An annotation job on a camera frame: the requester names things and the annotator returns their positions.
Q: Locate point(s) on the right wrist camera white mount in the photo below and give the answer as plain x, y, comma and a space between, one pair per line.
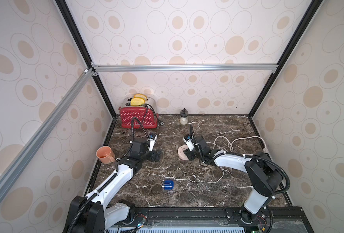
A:
188, 141

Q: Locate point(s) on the orange plastic cup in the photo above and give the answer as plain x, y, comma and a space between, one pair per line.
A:
106, 155

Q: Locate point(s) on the left slanted aluminium frame bar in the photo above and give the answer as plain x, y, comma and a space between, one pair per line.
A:
23, 158

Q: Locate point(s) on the yellow toast slice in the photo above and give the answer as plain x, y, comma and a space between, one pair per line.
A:
141, 96
137, 101

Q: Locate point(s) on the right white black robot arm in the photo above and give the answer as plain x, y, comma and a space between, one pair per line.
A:
267, 178

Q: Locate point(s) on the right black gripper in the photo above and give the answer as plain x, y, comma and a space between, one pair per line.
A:
194, 151

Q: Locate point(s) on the round pink power strip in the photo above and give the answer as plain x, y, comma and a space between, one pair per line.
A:
181, 153

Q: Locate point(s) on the small glass bottle black cap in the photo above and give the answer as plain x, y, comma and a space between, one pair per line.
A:
184, 115

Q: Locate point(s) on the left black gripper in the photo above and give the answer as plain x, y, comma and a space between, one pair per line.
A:
152, 157

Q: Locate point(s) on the red polka dot toaster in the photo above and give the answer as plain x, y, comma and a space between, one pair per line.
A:
144, 114

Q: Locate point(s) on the horizontal aluminium frame bar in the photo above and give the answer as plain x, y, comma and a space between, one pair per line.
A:
193, 67

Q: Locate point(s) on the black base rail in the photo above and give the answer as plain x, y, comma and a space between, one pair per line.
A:
194, 220

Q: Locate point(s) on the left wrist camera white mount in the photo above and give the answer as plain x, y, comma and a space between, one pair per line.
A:
152, 139

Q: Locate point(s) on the back yellow toast slice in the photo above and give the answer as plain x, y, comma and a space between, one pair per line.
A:
141, 96

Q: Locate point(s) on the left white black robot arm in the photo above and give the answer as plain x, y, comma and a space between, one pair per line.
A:
108, 186

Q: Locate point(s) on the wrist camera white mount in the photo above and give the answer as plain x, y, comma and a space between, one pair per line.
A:
152, 139
188, 141

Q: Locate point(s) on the front yellow toast slice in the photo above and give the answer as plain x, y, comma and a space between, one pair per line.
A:
137, 101

